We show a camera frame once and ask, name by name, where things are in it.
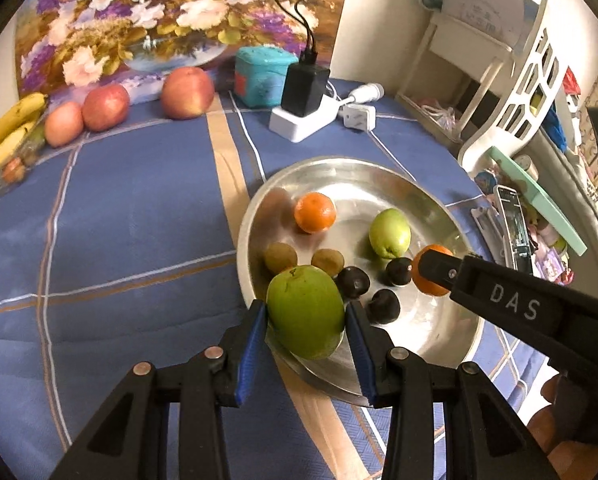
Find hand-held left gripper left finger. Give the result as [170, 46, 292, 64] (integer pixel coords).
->
[49, 299, 270, 480]

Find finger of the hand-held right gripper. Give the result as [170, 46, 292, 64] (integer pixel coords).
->
[418, 250, 468, 298]

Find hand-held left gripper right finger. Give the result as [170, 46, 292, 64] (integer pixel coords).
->
[345, 301, 560, 480]

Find large orange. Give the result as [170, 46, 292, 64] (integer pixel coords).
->
[411, 243, 454, 297]

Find dark plum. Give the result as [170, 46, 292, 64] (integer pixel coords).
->
[336, 266, 371, 301]
[384, 257, 414, 289]
[367, 288, 401, 325]

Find small round green fruit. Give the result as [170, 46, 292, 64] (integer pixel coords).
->
[368, 208, 412, 260]

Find large green fruit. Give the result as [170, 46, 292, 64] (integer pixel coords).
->
[266, 264, 346, 360]

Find brown kiwi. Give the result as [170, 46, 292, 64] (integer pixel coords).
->
[263, 242, 299, 276]
[311, 248, 345, 279]

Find round metal basin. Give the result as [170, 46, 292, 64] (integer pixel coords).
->
[236, 156, 486, 408]

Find small tangerine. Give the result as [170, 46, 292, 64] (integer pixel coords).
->
[293, 192, 338, 235]

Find person's right hand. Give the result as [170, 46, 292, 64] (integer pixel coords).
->
[526, 374, 598, 480]

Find colourful sticker sheets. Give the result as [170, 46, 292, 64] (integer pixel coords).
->
[526, 209, 576, 282]

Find white phone stand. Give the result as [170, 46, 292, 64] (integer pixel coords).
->
[471, 204, 505, 262]

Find teal board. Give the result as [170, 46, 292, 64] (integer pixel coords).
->
[488, 145, 588, 256]

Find clear plastic bag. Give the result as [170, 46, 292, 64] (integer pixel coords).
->
[418, 101, 461, 134]

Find blue plaid tablecloth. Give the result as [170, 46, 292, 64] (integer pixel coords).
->
[0, 77, 556, 480]

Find white square adapter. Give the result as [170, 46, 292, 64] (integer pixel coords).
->
[341, 103, 377, 131]

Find white power plug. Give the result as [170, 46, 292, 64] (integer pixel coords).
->
[348, 83, 383, 103]

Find white chair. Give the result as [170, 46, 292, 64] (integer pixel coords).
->
[458, 0, 571, 177]

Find white power strip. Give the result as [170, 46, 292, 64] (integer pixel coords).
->
[268, 97, 343, 144]

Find black charger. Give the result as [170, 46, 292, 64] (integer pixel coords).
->
[282, 61, 330, 118]

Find white wooden stool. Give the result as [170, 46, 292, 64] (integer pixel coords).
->
[396, 11, 516, 144]

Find teal tin box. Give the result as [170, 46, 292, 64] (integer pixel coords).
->
[234, 45, 306, 110]

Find large red-yellow apple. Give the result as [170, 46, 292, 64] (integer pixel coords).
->
[160, 66, 216, 121]

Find red apple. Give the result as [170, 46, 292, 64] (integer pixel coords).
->
[81, 83, 131, 133]

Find pale pink apple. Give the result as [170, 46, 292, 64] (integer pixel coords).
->
[43, 100, 85, 149]

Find yellow banana bunch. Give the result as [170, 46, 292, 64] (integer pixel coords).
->
[0, 92, 49, 182]

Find floral painting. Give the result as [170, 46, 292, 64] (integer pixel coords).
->
[14, 0, 356, 107]

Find black charging cable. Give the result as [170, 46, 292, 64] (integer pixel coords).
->
[295, 0, 372, 64]
[270, 0, 314, 64]

